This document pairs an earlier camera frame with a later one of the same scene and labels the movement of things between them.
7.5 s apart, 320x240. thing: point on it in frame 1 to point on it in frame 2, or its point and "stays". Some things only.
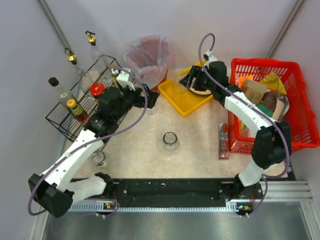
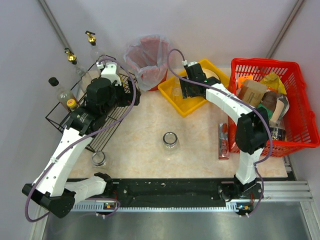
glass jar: [98, 158] stays
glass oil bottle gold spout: [83, 78] stays
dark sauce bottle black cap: [63, 95] stays
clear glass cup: [151, 111] to [176, 94]
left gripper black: [144, 97] to [130, 92]
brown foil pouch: [279, 104] stays
